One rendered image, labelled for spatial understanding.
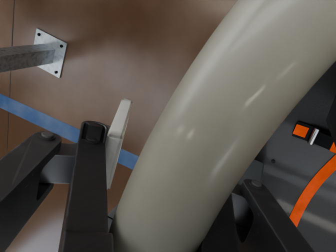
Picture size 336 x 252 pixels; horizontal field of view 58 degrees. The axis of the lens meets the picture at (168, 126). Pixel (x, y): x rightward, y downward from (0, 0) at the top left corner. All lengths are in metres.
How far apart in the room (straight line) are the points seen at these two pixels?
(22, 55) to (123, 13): 0.51
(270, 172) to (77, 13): 1.20
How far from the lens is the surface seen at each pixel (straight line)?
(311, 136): 1.38
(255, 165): 1.41
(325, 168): 1.47
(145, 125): 1.57
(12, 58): 1.57
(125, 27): 1.52
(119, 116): 0.17
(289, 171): 1.47
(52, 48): 1.76
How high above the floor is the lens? 1.34
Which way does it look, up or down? 62 degrees down
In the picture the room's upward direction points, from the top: 131 degrees counter-clockwise
